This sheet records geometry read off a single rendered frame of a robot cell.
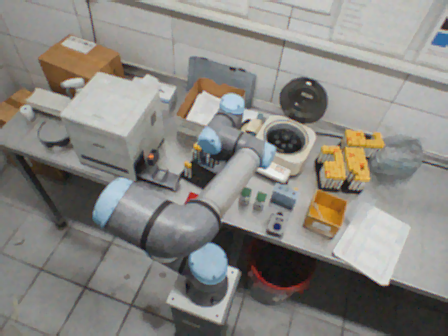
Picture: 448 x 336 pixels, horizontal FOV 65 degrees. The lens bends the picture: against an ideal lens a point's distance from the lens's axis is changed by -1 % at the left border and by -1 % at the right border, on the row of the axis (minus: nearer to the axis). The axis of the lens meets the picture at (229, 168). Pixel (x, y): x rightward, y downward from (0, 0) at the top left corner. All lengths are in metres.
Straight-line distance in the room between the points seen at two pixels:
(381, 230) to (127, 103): 1.13
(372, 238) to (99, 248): 1.63
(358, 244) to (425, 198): 0.44
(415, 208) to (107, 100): 1.36
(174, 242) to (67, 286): 1.72
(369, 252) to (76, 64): 1.52
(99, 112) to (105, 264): 1.20
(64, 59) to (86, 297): 1.32
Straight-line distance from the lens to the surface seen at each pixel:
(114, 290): 2.31
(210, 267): 1.10
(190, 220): 0.72
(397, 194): 1.75
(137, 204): 0.73
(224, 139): 1.01
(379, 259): 1.53
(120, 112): 1.41
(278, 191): 1.43
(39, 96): 1.98
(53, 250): 2.51
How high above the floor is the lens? 2.16
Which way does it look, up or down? 54 degrees down
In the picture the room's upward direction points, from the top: 7 degrees clockwise
